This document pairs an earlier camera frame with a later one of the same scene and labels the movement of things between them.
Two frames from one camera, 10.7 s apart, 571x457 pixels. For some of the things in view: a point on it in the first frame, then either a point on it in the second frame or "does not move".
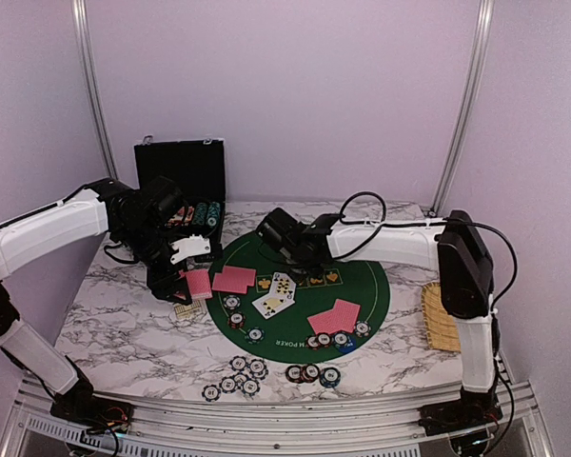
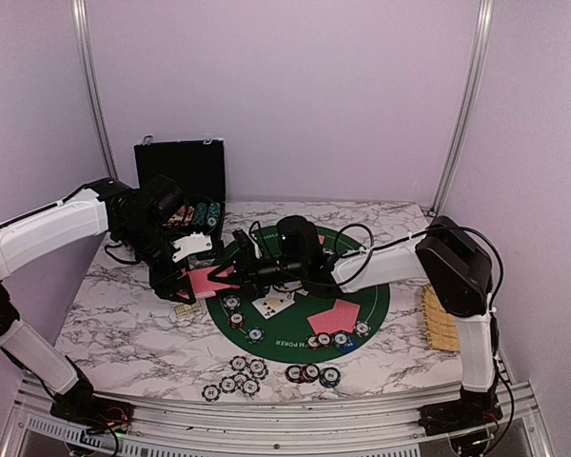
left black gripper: [163, 283] does not move
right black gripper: [308, 273] -> [245, 272]
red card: [328, 322] does not move
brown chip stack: [309, 373] does not move
